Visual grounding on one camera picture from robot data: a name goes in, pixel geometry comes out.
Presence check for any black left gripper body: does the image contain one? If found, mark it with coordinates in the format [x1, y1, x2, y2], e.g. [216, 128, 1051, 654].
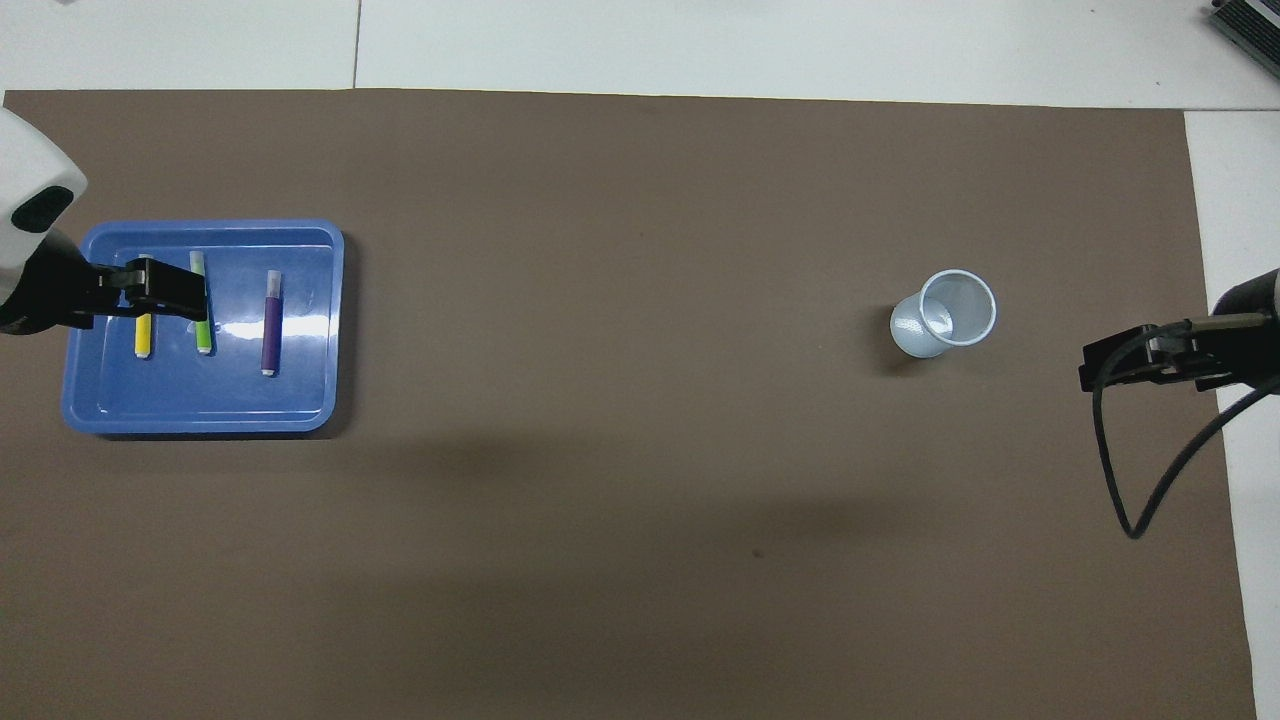
[0, 228, 129, 336]

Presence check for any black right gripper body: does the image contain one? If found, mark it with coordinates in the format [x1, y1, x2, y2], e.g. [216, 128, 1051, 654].
[1195, 268, 1280, 386]

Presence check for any yellow pen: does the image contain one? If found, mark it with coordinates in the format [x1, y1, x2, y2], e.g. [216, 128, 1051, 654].
[135, 255, 154, 359]

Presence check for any green pen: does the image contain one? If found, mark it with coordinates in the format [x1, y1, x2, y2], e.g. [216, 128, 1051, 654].
[189, 251, 213, 355]

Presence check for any purple pen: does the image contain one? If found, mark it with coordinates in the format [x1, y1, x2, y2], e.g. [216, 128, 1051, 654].
[261, 270, 283, 377]

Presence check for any blue plastic tray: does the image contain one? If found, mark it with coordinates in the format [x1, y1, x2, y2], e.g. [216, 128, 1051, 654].
[62, 219, 345, 436]

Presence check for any clear plastic cup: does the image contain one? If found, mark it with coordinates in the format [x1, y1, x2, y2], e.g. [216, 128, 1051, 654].
[890, 269, 998, 359]

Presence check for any grey ribbed device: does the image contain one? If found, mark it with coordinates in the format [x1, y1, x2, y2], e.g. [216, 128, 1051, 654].
[1205, 0, 1280, 66]

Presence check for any brown table mat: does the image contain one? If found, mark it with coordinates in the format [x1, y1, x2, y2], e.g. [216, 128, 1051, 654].
[0, 88, 1259, 720]

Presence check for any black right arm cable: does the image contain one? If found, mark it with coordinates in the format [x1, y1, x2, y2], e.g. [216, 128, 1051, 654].
[1092, 313, 1280, 540]

